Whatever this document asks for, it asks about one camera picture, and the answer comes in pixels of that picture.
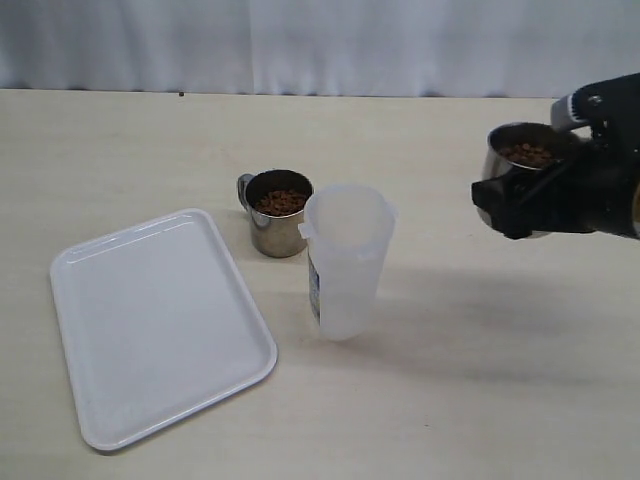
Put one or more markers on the translucent plastic container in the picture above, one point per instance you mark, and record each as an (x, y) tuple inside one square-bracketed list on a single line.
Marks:
[(348, 229)]

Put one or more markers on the white curtain backdrop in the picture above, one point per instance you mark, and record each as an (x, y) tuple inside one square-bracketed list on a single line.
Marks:
[(328, 48)]

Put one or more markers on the steel mug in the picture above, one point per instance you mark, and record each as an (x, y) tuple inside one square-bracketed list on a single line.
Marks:
[(532, 145), (275, 200)]

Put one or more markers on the white plastic tray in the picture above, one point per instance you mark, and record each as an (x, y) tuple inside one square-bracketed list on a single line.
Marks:
[(157, 324)]

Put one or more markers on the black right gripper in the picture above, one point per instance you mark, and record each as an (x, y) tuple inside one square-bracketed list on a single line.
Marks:
[(598, 192)]

